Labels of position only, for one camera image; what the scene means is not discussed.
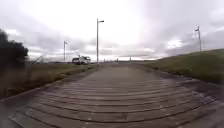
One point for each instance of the dark bushes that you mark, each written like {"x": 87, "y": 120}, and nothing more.
{"x": 11, "y": 53}

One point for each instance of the grey pole on slope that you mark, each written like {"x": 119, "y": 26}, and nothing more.
{"x": 199, "y": 40}

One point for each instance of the wooden plank boardwalk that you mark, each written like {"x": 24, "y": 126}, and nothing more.
{"x": 113, "y": 100}

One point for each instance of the dry grass strip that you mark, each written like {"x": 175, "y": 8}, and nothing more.
{"x": 36, "y": 76}

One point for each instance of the short grey lamp post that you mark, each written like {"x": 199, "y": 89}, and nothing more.
{"x": 64, "y": 51}

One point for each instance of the green grass slope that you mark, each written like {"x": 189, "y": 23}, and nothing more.
{"x": 196, "y": 65}

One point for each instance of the white vehicle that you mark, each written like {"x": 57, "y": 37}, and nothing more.
{"x": 81, "y": 60}

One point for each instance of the tall grey lamp post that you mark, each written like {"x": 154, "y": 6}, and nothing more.
{"x": 97, "y": 41}

